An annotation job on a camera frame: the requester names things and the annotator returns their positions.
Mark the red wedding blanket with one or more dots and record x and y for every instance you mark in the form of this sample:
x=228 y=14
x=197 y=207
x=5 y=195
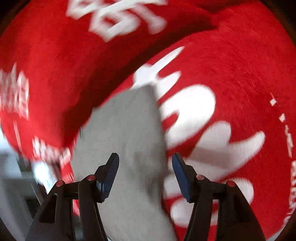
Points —
x=226 y=102

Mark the red folded quilt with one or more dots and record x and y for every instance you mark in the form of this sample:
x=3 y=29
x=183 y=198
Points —
x=60 y=59

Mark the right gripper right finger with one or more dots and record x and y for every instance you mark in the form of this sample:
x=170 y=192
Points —
x=236 y=220

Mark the grey knitted garment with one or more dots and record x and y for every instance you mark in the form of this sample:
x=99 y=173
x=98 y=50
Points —
x=129 y=125

